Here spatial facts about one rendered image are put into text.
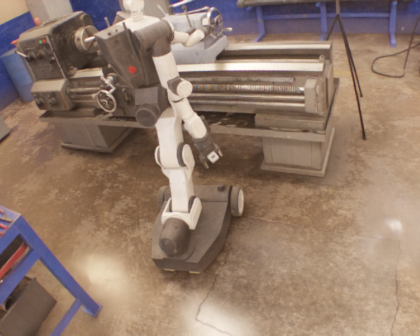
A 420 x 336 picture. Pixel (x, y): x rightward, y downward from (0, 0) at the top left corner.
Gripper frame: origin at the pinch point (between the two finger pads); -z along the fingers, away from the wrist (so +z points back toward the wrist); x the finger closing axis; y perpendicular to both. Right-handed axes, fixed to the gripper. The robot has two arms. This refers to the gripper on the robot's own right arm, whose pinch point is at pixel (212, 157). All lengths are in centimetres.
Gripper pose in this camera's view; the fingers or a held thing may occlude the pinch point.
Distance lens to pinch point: 185.1
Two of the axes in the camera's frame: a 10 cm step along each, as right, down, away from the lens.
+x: 7.5, -6.4, 1.9
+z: -3.7, -6.4, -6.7
